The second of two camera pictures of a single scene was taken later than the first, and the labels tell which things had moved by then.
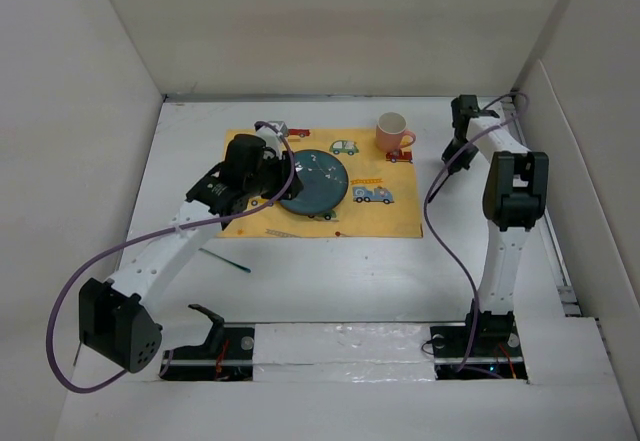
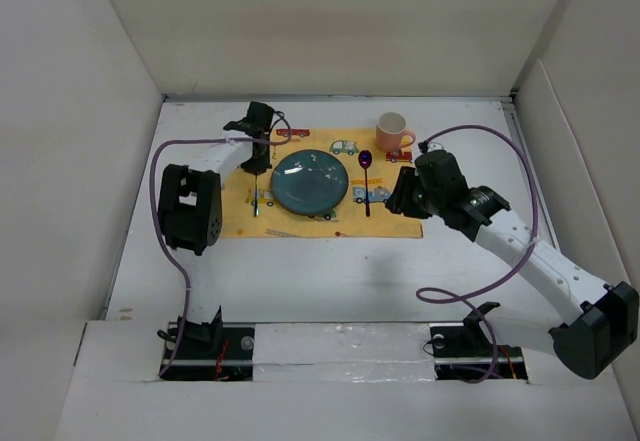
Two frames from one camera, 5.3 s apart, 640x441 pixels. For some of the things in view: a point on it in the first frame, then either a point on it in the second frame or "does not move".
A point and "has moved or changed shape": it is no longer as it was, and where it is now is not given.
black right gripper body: x=465 y=159 → x=413 y=200
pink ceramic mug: x=390 y=131 does not move
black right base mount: x=485 y=348 does not move
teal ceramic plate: x=324 y=179 does not move
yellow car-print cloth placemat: x=382 y=200 does not move
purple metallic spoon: x=438 y=185 has moved or changed shape
